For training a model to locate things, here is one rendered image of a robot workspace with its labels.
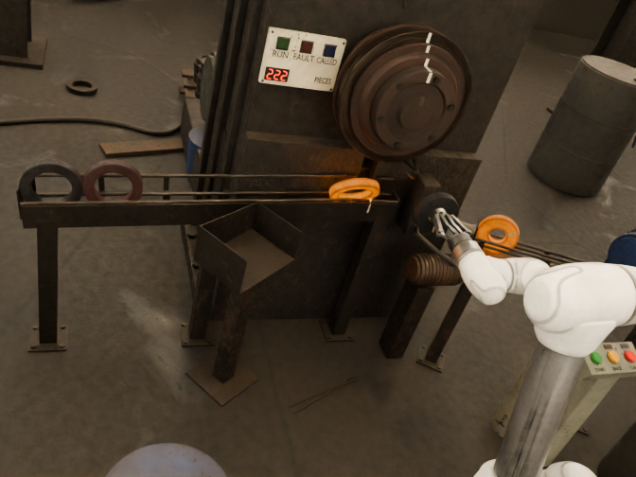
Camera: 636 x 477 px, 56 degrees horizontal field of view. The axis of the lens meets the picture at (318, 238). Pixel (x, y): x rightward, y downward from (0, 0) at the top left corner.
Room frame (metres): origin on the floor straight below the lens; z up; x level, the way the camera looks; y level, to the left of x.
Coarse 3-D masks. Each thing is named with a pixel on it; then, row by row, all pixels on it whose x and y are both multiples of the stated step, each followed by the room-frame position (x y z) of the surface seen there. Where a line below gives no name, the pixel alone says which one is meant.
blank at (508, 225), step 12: (492, 216) 2.03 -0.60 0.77; (504, 216) 2.03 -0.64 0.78; (480, 228) 2.01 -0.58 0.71; (492, 228) 2.00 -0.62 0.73; (504, 228) 2.00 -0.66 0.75; (516, 228) 1.99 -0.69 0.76; (492, 240) 2.01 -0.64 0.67; (504, 240) 2.00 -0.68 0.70; (516, 240) 1.99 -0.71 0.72; (492, 252) 2.00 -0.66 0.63
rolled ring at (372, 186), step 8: (336, 184) 1.88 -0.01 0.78; (344, 184) 1.87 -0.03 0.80; (352, 184) 1.87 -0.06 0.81; (360, 184) 1.87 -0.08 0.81; (368, 184) 1.89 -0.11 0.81; (376, 184) 1.92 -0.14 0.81; (336, 192) 1.87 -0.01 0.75; (360, 192) 1.98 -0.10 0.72; (368, 192) 1.96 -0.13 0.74; (376, 192) 1.93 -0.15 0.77
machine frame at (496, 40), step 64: (256, 0) 1.95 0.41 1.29; (320, 0) 1.95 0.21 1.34; (384, 0) 2.05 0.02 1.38; (448, 0) 2.14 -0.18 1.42; (512, 0) 2.25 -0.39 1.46; (256, 64) 1.90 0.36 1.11; (512, 64) 2.30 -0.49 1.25; (256, 128) 1.90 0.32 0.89; (320, 128) 2.00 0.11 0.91; (384, 192) 2.09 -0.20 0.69; (448, 192) 2.22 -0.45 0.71; (192, 256) 2.12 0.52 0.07; (320, 256) 2.01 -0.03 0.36; (384, 256) 2.14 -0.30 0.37
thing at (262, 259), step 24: (240, 216) 1.64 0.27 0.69; (264, 216) 1.69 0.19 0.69; (216, 240) 1.45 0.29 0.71; (240, 240) 1.63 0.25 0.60; (264, 240) 1.66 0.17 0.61; (288, 240) 1.63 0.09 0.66; (216, 264) 1.44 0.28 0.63; (240, 264) 1.39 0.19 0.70; (264, 264) 1.55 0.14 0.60; (240, 288) 1.39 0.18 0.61; (240, 312) 1.53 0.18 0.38; (240, 336) 1.56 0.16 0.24; (216, 360) 1.55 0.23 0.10; (216, 384) 1.52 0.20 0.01; (240, 384) 1.55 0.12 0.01
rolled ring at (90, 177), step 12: (96, 168) 1.56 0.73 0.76; (108, 168) 1.57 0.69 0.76; (120, 168) 1.59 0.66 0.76; (132, 168) 1.61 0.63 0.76; (84, 180) 1.54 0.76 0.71; (96, 180) 1.56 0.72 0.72; (132, 180) 1.60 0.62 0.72; (84, 192) 1.54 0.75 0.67; (96, 192) 1.57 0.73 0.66; (132, 192) 1.61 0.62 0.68; (96, 204) 1.56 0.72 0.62
